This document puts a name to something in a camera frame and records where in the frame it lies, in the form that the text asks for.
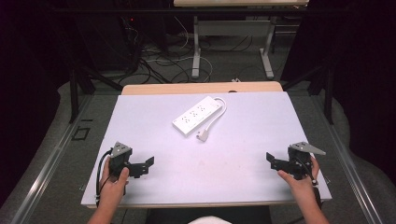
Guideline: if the person's left hand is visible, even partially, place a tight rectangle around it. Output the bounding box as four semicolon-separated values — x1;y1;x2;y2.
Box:
98;157;131;207

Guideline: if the bundle of black floor cables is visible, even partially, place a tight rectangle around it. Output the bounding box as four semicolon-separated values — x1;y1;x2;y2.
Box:
120;17;194;85

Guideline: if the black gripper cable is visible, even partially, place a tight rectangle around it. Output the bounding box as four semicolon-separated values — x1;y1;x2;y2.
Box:
94;148;114;208
294;154;318;187

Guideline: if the black wrist strap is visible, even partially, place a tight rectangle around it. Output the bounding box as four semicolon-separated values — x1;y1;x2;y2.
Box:
311;178;324;210

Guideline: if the black metal stand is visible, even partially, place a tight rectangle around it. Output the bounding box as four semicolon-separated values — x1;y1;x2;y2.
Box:
68;65;124;124
281;63;336;126

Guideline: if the aluminium floor rail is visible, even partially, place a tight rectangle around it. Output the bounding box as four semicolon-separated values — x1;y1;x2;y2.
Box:
309;92;385;224
8;93;95;224

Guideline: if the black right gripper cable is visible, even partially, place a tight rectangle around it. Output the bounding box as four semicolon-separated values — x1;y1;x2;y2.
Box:
294;154;318;187

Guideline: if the person's white clothing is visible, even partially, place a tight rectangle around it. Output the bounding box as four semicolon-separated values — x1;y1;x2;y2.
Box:
188;215;233;224

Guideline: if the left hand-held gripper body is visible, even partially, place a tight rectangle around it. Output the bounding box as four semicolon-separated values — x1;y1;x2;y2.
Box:
108;141;134;178

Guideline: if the wooden table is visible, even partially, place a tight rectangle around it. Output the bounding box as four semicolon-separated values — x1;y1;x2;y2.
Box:
86;80;312;209

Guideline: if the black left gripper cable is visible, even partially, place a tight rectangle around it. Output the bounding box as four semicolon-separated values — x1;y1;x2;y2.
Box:
94;148;114;208

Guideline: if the white angled plug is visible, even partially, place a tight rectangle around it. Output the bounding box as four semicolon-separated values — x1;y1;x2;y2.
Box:
195;128;210;143

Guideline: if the white desk with metal legs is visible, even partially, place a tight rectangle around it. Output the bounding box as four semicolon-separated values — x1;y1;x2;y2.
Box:
173;0;310;80

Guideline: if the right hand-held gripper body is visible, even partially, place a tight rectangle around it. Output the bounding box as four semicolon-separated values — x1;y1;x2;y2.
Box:
287;141;327;181

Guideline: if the person's right hand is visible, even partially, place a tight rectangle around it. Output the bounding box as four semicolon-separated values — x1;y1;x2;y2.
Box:
276;155;321;202

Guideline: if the white power strip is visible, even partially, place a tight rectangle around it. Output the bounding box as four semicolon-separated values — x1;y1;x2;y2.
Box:
171;95;224;137

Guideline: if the white power strip cable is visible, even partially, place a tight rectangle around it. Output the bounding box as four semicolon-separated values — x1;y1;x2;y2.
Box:
204;96;228;133

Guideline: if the dark computer tower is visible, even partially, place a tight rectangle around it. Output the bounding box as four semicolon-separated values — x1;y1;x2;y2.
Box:
74;13;139;73

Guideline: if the white table mat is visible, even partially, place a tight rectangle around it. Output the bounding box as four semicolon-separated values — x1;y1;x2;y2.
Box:
80;91;332;207

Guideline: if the white floor cable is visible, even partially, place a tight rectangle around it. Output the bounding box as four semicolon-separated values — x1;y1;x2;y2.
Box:
145;16;215;84

